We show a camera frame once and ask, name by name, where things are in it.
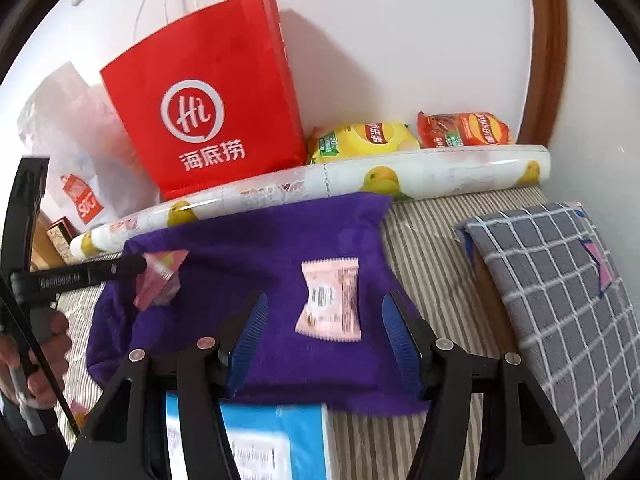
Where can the orange chip bag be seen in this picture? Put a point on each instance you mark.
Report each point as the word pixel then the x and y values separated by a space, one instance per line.
pixel 465 130

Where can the light blue box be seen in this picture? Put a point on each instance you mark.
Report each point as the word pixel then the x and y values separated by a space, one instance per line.
pixel 280 435

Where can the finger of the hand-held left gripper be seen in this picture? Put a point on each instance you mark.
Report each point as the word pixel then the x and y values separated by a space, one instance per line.
pixel 122 266

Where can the pink white-label snack packet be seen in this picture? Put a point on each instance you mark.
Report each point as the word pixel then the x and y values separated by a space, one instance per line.
pixel 327 300

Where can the red paper bag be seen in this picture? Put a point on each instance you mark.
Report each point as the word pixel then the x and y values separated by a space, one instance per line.
pixel 210 90

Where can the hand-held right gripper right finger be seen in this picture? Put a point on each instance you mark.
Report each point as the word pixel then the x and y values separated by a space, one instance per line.
pixel 400 347

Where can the white shopping bag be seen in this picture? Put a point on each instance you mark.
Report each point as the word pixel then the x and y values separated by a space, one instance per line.
pixel 85 140

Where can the brown patterned box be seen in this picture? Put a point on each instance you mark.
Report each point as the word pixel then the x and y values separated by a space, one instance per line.
pixel 62 240

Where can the fruit-print paper roll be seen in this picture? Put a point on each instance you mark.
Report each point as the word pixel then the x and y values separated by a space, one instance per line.
pixel 450 172

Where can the person's left hand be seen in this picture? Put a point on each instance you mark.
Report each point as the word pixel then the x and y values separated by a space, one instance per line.
pixel 57 360

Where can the wooden door frame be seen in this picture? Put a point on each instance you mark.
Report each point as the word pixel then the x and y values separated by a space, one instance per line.
pixel 545 60

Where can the purple cloth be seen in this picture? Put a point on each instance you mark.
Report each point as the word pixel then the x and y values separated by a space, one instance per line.
pixel 280 240

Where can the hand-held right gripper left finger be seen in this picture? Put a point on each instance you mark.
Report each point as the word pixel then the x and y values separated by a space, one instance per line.
pixel 247 342

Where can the yellow chip bag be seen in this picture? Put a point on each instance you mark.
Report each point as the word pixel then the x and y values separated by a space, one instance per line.
pixel 360 142

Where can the striped bed sheet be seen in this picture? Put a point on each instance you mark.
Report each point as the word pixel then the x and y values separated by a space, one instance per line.
pixel 430 260

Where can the pink red-print snack packet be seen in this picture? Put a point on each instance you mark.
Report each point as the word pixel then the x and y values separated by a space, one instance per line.
pixel 160 282

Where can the grey checked pillow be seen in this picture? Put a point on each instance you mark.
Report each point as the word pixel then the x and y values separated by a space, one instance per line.
pixel 555 300

